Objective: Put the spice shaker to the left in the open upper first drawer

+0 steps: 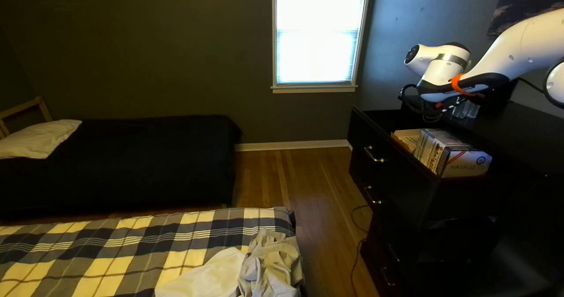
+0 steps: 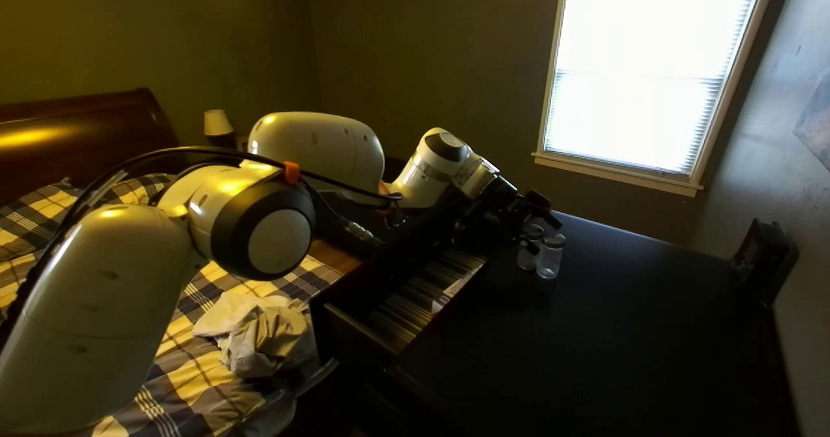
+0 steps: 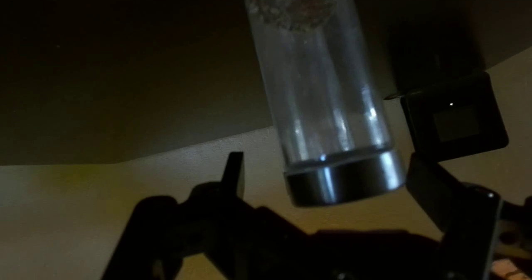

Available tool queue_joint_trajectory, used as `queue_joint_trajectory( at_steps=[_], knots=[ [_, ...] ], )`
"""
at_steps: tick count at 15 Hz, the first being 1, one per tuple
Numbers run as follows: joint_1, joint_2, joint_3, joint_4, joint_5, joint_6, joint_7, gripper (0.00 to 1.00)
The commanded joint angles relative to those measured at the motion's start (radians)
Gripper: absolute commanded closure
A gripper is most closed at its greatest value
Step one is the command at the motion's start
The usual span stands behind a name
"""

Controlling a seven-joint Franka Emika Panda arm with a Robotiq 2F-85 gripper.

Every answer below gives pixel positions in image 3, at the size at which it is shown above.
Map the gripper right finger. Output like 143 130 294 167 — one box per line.
400 72 532 280

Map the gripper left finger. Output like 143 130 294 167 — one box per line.
101 152 310 280

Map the glass spice shaker, steel lid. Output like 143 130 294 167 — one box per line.
244 0 406 208

